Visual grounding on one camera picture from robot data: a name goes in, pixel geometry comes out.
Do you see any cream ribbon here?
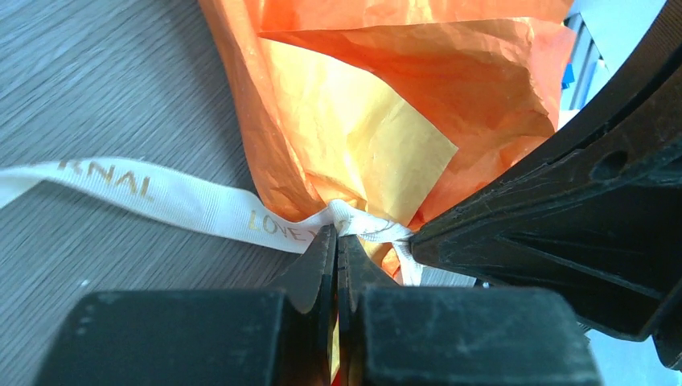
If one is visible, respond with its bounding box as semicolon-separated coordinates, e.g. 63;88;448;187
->
0;156;475;288

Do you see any pink flower bouquet orange wrap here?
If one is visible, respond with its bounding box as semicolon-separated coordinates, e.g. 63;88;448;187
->
198;0;577;386

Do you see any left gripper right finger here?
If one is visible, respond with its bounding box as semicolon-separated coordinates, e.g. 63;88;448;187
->
337;236;602;385

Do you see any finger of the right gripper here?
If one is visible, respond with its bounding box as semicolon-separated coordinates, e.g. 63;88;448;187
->
409;64;682;342

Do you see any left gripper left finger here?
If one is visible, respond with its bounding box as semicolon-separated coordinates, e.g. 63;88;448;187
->
35;225;337;385

